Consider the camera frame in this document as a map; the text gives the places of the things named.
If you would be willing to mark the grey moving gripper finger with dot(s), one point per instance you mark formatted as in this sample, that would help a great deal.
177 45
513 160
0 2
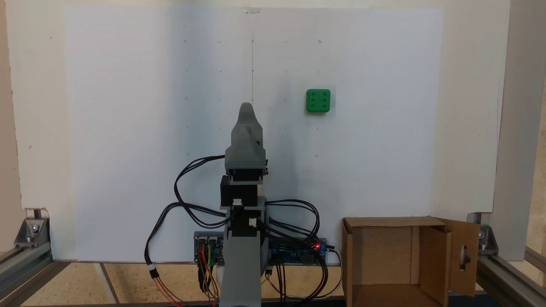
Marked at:
240 130

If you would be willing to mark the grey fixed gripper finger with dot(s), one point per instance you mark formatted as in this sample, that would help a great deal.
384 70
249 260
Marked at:
256 133

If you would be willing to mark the green dice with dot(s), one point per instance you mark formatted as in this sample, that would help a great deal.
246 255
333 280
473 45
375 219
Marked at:
318 100

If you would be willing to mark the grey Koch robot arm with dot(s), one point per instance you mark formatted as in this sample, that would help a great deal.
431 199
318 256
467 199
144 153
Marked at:
241 273

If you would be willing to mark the blue circuit board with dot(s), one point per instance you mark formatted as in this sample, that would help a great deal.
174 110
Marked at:
298 256

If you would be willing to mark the large white paper sheet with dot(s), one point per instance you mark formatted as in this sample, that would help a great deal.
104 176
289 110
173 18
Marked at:
128 128

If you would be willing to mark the clear tape strip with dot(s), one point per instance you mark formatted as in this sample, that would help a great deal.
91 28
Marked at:
251 10

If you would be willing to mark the brown cardboard box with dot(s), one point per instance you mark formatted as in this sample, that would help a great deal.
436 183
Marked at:
384 260

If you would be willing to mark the metal corner bracket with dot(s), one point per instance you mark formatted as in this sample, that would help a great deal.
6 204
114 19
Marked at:
486 241
30 232

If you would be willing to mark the aluminium frame rail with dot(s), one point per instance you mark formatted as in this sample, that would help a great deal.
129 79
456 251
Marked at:
512 277
21 266

